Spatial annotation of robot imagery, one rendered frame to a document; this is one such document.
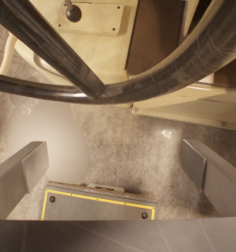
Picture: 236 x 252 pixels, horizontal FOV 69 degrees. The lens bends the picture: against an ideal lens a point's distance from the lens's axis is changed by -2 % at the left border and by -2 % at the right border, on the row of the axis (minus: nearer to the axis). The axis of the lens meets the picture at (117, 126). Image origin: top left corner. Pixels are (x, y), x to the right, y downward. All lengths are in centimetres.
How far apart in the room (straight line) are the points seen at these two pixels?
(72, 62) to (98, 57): 73
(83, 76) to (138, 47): 71
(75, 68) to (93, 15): 84
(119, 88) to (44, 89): 12
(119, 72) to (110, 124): 63
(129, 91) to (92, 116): 128
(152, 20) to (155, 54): 18
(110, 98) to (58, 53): 7
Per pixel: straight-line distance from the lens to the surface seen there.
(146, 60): 85
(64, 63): 18
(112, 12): 100
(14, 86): 28
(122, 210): 109
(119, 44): 92
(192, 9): 27
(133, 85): 16
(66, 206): 117
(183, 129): 140
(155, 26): 94
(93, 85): 19
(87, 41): 96
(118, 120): 139
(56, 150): 152
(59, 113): 155
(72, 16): 43
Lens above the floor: 136
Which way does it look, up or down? 78 degrees down
